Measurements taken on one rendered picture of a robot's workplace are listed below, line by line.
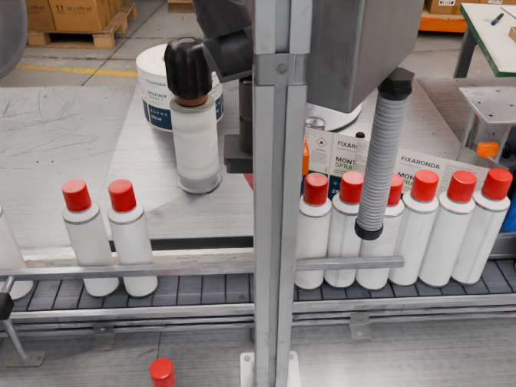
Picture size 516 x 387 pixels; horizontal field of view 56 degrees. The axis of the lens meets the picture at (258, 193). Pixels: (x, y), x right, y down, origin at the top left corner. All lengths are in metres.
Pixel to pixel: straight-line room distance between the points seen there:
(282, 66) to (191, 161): 0.56
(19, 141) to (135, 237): 0.71
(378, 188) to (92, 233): 0.40
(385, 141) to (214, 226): 0.47
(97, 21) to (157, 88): 2.98
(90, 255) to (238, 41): 0.37
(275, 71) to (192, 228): 0.55
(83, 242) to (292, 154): 0.39
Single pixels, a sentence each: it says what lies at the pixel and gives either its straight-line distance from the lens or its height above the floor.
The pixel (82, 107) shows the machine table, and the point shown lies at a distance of 1.48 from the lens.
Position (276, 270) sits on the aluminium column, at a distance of 0.56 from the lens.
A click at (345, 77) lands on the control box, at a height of 1.32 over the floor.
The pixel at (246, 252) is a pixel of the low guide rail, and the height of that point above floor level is 0.91.
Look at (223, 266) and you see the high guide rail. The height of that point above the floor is 0.96.
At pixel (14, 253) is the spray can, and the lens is 0.82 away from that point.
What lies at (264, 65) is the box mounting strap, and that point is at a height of 1.32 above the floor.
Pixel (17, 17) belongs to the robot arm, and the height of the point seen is 1.42.
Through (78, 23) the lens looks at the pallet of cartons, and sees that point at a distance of 4.18.
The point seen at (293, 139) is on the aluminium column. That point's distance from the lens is 0.44.
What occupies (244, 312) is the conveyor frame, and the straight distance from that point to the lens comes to 0.78.
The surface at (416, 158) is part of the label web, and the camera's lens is 0.82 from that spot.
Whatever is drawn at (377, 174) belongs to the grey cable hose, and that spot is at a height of 1.17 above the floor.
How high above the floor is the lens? 1.49
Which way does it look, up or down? 38 degrees down
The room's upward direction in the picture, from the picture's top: straight up
